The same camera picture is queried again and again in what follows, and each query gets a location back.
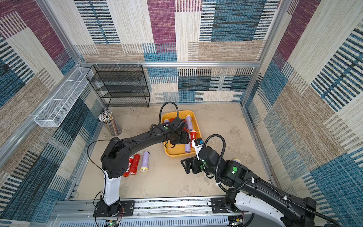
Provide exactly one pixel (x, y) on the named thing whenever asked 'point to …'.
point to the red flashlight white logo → (193, 135)
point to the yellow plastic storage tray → (179, 149)
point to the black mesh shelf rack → (120, 85)
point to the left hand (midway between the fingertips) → (188, 140)
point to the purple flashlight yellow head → (188, 147)
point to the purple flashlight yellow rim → (144, 165)
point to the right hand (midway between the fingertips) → (191, 161)
